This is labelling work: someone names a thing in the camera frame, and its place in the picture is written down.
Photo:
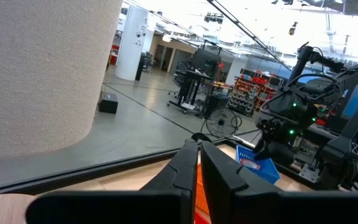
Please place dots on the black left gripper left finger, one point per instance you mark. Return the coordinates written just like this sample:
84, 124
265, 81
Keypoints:
172, 205

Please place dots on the blue plastic basket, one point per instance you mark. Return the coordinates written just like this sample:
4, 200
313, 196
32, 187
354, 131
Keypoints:
269, 175

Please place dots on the black background robot arm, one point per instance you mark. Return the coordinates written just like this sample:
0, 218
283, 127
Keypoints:
304, 56

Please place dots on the shelf with red bins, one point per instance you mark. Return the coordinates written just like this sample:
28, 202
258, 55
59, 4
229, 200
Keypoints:
247, 93

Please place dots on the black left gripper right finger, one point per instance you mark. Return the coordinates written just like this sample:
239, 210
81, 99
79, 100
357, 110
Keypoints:
228, 199

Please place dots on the black ceiling device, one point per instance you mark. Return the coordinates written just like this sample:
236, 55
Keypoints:
213, 18

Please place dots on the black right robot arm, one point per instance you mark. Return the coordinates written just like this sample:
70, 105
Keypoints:
343, 146

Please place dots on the black monitor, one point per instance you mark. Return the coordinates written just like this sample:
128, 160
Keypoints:
205, 60

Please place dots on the white fabric lampshade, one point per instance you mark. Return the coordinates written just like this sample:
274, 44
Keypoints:
42, 77

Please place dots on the dark hanging screen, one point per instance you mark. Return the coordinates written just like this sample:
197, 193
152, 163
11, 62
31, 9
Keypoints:
346, 6

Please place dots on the red plastic basket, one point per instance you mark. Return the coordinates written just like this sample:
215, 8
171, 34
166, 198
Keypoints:
199, 219

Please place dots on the black overhead beam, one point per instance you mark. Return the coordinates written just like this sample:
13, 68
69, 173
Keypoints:
244, 29

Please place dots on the white round column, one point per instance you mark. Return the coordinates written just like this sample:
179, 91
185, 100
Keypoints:
132, 46

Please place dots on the black computer tower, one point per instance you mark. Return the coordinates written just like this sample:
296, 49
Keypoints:
108, 103

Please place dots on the grey metal bracket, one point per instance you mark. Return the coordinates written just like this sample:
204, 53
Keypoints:
308, 172

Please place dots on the black ceiling camera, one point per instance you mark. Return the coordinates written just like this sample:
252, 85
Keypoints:
293, 28

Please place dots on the orange plastic basket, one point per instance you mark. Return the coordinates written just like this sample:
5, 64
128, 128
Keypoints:
201, 193

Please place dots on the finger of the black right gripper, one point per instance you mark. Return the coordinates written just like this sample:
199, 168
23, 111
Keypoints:
265, 151
284, 154

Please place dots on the black floor fan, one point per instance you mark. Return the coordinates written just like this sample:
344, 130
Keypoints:
221, 123

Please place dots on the black standing desk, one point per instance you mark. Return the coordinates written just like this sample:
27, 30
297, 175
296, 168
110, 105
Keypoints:
191, 84

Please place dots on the black bin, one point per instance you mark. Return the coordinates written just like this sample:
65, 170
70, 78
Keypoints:
216, 104

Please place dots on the clear tape roll red core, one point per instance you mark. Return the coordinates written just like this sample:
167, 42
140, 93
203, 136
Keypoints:
250, 164

